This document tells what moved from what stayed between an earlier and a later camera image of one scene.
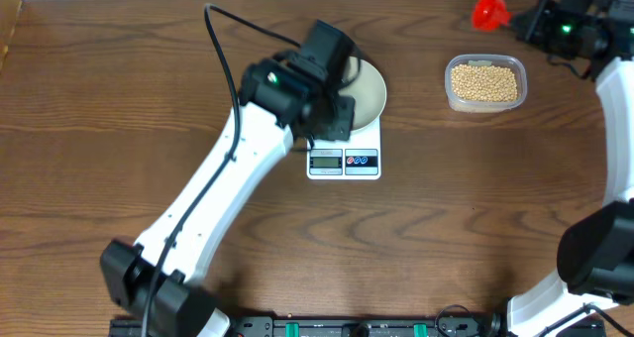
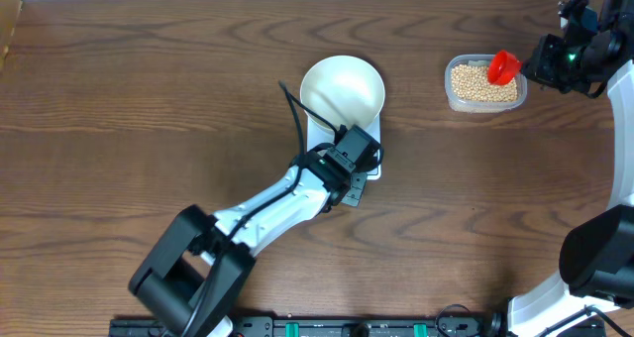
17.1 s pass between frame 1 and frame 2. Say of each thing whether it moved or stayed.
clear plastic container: stayed
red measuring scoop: moved
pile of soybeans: stayed
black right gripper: moved
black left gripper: moved
